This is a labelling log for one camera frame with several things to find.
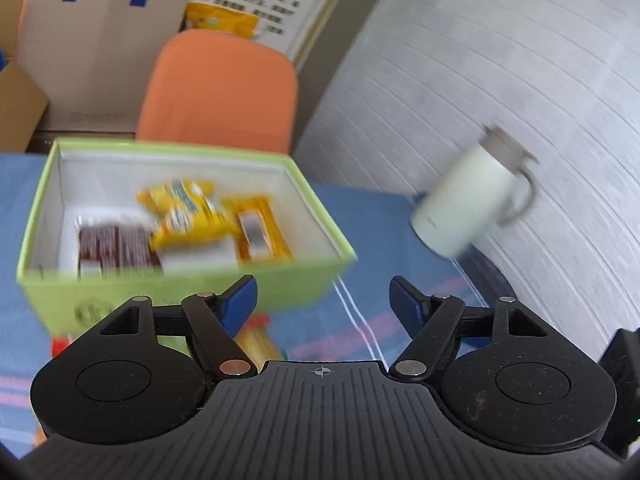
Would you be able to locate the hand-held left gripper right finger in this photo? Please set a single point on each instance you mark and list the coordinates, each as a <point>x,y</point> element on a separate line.
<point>405,300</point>

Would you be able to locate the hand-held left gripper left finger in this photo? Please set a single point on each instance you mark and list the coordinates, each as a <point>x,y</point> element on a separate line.
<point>242,297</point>

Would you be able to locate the orange yellow snack packet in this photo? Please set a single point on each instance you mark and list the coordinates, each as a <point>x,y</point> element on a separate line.
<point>256,342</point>

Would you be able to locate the green cardboard box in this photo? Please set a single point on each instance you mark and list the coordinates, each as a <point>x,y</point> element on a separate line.
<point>150,285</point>

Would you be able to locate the red orange snack packet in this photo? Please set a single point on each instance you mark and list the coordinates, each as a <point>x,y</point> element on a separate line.
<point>60,346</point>

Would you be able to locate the orange packet with white label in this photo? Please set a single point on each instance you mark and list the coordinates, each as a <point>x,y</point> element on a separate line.
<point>272,230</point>

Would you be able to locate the white lidded mug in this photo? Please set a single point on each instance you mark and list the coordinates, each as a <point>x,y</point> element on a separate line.
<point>465,200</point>

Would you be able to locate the brown snack packet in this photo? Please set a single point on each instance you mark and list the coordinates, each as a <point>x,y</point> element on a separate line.
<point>120,247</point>

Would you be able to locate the orange chair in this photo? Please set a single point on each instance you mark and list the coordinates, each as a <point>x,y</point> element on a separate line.
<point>220,95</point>

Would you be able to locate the yellow plastic bag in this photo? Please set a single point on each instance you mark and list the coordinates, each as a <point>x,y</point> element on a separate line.
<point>225,20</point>

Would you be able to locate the open cardboard box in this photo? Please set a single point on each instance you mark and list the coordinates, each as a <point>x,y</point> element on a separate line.
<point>20,105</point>

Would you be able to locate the framed text wall poster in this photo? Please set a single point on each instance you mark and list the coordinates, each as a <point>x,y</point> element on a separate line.
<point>310,5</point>

